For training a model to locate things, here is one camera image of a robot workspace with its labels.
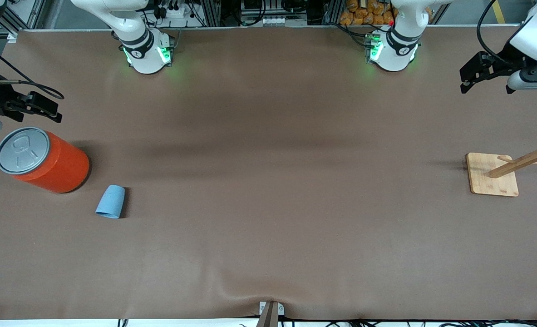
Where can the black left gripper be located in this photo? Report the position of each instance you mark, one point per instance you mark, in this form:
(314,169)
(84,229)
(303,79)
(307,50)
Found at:
(508,60)

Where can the light blue plastic cup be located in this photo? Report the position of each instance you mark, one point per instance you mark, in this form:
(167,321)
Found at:
(110,203)

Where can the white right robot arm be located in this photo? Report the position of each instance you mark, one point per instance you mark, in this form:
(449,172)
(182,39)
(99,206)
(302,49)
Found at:
(143,50)

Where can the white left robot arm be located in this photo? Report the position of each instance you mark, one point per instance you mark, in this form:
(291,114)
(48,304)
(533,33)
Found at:
(397,50)

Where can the wooden cup rack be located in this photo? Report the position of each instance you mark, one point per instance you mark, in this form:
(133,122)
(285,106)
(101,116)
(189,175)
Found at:
(490,179)

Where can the orange can with grey lid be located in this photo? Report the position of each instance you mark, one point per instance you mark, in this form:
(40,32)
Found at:
(46,161)

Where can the orange snack packet pile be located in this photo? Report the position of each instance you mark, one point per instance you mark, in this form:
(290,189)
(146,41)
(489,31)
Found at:
(363,16)

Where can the white power strip with plugs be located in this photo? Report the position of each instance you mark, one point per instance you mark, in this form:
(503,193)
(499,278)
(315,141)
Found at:
(177,13)

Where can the brown table mat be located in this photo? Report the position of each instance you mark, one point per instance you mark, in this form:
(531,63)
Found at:
(268,227)

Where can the silver table corner bracket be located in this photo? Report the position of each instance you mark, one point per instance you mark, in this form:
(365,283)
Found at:
(12,37)

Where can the metal table clamp bracket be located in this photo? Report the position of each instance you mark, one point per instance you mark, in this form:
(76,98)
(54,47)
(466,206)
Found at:
(263,309)

